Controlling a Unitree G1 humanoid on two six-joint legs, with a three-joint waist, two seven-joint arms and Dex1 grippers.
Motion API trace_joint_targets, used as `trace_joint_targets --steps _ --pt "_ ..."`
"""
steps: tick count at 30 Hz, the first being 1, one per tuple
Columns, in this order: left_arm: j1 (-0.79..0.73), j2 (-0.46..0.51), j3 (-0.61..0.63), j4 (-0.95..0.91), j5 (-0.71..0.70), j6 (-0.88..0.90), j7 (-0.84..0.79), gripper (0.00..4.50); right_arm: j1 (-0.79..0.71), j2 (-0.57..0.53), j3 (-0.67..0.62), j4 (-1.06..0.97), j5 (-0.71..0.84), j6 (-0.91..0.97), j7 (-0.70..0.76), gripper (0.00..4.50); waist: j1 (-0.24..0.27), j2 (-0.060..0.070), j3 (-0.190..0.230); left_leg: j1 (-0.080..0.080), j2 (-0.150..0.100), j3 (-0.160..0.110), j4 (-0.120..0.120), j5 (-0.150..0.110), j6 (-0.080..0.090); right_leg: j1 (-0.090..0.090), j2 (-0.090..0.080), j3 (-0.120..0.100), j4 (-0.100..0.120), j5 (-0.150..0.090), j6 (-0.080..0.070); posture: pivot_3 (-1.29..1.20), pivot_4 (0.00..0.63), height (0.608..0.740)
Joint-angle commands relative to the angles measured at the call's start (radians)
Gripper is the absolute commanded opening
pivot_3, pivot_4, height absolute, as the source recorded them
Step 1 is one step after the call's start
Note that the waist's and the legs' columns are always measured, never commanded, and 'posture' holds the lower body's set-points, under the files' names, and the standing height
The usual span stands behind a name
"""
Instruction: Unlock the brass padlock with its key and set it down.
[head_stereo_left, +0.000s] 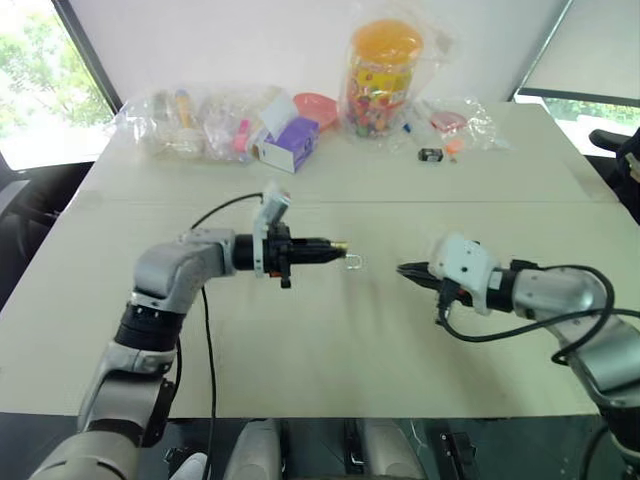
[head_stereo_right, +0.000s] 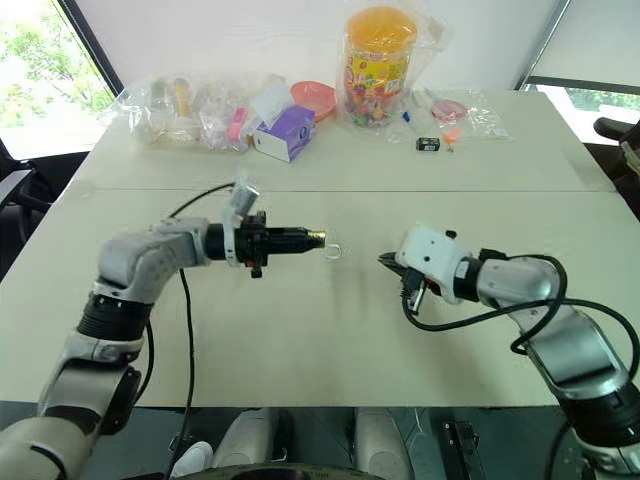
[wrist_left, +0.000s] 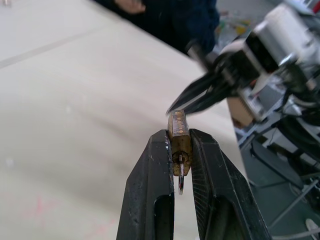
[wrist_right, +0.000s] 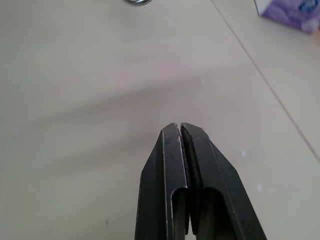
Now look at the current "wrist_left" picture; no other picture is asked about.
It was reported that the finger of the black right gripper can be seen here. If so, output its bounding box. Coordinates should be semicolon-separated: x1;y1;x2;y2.
165;72;217;117
184;83;230;115

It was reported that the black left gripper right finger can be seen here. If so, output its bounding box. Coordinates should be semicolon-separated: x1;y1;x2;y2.
189;128;273;240

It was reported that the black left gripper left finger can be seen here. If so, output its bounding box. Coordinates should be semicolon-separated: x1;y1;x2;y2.
116;129;176;240

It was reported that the silver padlock key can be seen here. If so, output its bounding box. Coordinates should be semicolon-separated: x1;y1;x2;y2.
177;153;187;195

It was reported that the brass padlock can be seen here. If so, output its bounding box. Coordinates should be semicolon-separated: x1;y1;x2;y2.
166;109;193;176

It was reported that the person's bare hand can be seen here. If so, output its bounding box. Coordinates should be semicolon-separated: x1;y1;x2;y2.
116;0;147;14

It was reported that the brown cardboard box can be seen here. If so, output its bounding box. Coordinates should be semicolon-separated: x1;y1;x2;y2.
226;96;254;129

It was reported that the person in dark blue jacket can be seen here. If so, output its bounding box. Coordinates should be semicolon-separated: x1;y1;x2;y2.
93;0;221;55

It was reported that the white shoe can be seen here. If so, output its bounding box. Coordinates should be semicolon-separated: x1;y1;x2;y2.
305;218;320;236

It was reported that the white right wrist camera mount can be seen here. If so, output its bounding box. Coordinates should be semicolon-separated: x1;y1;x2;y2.
219;39;275;95

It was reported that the grey metal frame leg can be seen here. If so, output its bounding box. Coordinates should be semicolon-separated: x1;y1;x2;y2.
239;117;285;151

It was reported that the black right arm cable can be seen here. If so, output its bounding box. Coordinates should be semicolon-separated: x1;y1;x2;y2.
279;62;320;110

